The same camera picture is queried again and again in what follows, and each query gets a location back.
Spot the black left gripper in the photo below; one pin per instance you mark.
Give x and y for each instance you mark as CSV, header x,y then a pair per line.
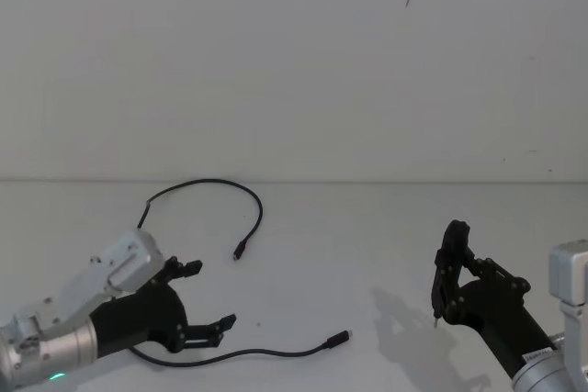
x,y
147,314

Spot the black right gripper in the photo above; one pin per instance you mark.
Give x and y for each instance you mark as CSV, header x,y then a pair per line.
x,y
496,314

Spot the white table cloth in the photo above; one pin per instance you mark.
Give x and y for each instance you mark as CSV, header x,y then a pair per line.
x,y
321,249

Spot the plain pale wall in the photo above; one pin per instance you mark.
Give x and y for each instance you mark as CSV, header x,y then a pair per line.
x,y
275,66

